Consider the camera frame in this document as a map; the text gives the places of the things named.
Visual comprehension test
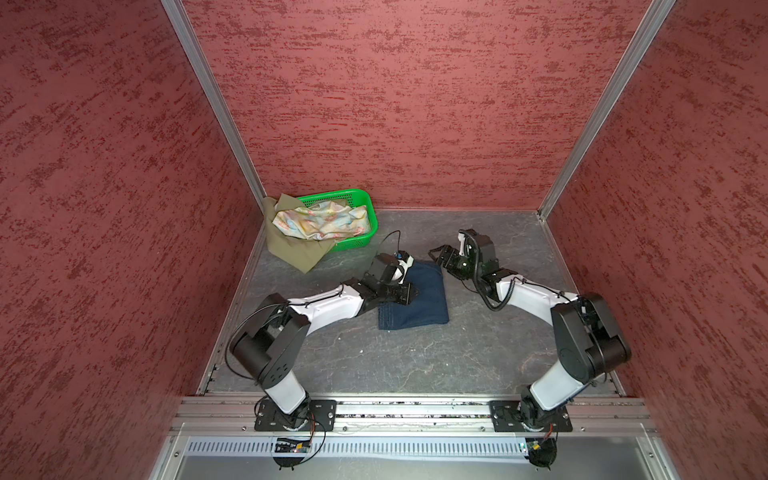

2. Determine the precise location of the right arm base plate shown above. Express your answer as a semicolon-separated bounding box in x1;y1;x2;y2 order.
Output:
489;398;573;434

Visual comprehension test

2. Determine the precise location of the base connector cable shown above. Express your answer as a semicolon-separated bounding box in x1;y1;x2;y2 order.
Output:
271;413;326;470
525;428;559;469

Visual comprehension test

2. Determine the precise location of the left aluminium corner post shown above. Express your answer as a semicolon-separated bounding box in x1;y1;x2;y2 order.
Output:
161;0;266;211

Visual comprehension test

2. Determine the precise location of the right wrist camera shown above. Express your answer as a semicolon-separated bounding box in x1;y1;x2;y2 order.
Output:
458;229;496;263

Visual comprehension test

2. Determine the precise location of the blue denim skirt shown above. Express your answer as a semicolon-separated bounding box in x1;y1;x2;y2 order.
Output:
378;261;450;331

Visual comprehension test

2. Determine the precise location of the white slotted cable duct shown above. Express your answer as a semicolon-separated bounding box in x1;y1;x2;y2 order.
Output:
184;436;528;462

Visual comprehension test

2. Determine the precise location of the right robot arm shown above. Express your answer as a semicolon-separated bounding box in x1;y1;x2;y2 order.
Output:
429;244;632;432

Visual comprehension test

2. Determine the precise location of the right base connector cable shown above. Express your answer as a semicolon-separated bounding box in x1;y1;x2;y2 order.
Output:
525;428;559;469

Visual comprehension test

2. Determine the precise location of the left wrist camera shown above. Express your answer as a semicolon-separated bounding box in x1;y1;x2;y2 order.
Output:
369;251;414;285

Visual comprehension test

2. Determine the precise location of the pastel patterned skirt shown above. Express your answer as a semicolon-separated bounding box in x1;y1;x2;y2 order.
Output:
272;200;372;241

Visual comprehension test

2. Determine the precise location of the green plastic basket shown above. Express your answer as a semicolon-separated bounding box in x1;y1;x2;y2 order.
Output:
293;188;380;251

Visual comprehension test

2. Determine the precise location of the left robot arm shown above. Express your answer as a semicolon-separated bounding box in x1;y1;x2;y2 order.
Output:
227;278;418;431

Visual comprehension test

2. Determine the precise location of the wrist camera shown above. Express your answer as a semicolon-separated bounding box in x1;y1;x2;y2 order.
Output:
458;229;496;263
369;251;414;285

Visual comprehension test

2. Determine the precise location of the olive green skirt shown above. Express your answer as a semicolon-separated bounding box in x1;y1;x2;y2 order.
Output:
263;194;336;274

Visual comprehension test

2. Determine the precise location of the left base connector cable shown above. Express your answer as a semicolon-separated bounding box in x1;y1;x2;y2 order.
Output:
271;413;326;470

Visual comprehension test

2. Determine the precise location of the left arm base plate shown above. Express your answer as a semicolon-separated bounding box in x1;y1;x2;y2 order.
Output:
254;397;337;432

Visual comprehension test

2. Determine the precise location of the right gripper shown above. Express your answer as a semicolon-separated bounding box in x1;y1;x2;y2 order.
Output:
427;244;481;281

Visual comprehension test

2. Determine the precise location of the aluminium corner post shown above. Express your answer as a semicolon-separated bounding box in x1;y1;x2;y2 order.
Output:
161;0;266;211
537;0;676;223

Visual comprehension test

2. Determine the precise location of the right aluminium corner post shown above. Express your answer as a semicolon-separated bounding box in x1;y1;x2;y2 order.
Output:
537;0;676;223

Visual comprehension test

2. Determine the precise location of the aluminium front rail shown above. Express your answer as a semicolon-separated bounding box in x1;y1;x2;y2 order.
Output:
171;394;659;437

